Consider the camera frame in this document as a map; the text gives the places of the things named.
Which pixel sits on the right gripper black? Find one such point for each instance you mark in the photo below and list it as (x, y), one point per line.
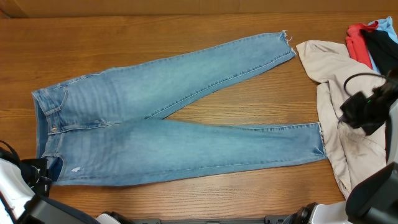
(347, 111)

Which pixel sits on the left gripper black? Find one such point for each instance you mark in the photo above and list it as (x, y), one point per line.
(41, 165)

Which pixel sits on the light blue denim jeans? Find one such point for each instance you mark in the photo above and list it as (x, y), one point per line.
(112, 128)

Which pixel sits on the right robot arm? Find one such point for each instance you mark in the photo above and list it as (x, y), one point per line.
(374, 200)

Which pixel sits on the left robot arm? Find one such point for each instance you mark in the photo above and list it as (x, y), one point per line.
(25, 186)

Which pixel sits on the beige cloth garment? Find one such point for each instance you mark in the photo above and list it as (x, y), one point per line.
(353, 154)

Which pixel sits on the black garment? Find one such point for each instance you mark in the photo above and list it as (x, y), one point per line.
(382, 48)

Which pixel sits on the red garment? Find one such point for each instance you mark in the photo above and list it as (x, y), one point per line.
(356, 44)

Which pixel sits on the light blue garment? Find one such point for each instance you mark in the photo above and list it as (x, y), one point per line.
(383, 25)

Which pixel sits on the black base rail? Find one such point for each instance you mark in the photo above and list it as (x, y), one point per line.
(269, 219)

